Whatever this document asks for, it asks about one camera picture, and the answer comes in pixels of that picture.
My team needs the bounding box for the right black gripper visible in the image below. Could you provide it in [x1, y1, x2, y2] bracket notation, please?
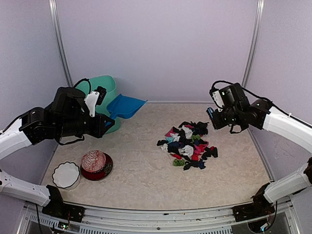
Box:
[212, 107, 243, 129]

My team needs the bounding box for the blue hand brush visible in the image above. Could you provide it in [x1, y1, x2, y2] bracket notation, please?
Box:
[206, 107, 215, 124]

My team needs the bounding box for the blue plastic dustpan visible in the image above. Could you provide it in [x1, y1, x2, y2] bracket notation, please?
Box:
[106, 94, 147, 119]

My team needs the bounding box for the teal plastic waste bin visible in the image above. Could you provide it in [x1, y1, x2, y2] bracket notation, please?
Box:
[76, 76, 120, 134]

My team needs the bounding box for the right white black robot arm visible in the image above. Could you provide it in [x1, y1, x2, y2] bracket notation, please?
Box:
[207, 82, 312, 216]

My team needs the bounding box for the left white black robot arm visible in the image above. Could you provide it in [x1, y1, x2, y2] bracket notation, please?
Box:
[0, 87, 115, 217]

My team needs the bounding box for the red patterned bowl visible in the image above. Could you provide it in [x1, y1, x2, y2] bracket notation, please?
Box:
[81, 150, 106, 173]

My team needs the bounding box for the black scrap pile centre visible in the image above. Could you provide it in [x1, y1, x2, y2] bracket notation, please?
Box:
[156, 121, 218, 171]

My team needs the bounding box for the white scalloped dish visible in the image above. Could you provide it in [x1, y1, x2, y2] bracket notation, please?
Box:
[52, 162, 81, 190]

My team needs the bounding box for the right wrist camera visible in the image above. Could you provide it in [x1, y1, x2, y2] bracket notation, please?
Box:
[209, 88, 224, 110]

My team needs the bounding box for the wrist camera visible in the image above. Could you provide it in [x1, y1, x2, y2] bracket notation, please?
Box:
[84, 86, 107, 117]
[209, 88, 224, 110]

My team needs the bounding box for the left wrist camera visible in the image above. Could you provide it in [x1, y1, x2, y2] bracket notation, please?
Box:
[84, 86, 107, 117]

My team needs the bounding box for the right metal corner post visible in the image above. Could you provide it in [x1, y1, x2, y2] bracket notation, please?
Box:
[241, 0, 265, 88]

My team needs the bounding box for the metal corner post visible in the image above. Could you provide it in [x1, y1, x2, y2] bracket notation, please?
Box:
[48, 0, 74, 87]
[241, 0, 265, 88]

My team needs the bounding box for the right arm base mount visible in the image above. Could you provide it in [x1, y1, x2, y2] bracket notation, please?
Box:
[232, 183, 275, 222]

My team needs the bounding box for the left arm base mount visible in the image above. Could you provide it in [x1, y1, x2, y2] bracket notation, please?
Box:
[41, 185, 85, 223]

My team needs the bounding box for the front aluminium rail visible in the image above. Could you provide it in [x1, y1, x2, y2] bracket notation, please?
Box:
[14, 202, 300, 234]

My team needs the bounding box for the left metal corner post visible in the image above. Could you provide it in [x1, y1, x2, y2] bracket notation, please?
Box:
[48, 0, 74, 87]

